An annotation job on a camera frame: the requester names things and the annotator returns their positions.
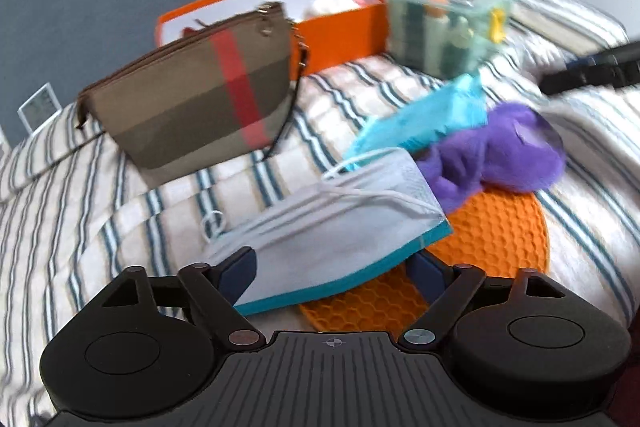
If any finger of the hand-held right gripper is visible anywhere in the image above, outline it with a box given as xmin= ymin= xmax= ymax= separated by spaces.
xmin=565 ymin=44 xmax=640 ymax=70
xmin=539 ymin=63 xmax=640 ymax=96

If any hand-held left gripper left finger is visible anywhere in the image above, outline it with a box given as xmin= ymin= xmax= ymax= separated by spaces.
xmin=102 ymin=246 xmax=267 ymax=350

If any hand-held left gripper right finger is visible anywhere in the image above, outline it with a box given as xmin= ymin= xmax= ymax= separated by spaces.
xmin=398 ymin=251 xmax=585 ymax=350

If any white face mask teal edge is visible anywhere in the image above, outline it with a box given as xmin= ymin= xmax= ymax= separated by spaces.
xmin=202 ymin=147 xmax=456 ymax=315

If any purple towel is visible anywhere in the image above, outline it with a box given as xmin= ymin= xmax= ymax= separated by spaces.
xmin=415 ymin=102 xmax=568 ymax=215

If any orange cardboard box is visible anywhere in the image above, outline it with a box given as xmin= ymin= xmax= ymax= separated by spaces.
xmin=155 ymin=0 xmax=391 ymax=78

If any orange honeycomb silicone mat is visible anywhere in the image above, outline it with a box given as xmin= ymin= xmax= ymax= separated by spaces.
xmin=299 ymin=187 xmax=551 ymax=340

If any striped bed sheet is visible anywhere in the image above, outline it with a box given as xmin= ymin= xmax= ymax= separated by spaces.
xmin=0 ymin=0 xmax=640 ymax=427

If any blue plastic packet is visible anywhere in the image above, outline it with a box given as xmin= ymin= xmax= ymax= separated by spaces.
xmin=345 ymin=74 xmax=488 ymax=168

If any clear plastic storage box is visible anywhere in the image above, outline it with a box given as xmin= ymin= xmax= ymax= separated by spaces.
xmin=382 ymin=0 xmax=516 ymax=80

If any brown plaid zip pouch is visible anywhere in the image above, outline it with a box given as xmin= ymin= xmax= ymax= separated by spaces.
xmin=77 ymin=2 xmax=308 ymax=172

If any dark red cloth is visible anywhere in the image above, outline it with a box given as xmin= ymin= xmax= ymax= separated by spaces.
xmin=617 ymin=317 xmax=640 ymax=427

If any white digital clock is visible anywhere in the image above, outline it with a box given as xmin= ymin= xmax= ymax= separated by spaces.
xmin=17 ymin=83 xmax=63 ymax=135

